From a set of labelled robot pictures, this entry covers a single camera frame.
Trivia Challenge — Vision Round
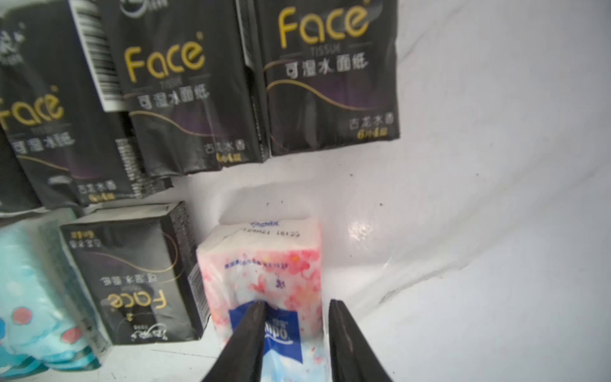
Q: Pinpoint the black tissue pack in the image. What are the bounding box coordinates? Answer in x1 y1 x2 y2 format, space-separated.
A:
1 133 42 214
97 1 269 178
250 1 400 156
1 1 172 209

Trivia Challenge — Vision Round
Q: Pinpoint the teal tissue pack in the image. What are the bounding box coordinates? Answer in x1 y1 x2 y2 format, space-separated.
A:
1 209 109 381

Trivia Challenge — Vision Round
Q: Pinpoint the small pink tissue pack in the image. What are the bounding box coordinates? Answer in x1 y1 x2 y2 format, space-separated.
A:
197 218 327 381

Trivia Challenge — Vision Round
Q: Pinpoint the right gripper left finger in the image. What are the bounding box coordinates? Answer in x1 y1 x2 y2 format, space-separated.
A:
202 302 267 382

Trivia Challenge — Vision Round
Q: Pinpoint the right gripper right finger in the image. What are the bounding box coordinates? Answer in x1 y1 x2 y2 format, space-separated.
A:
328 299 392 382

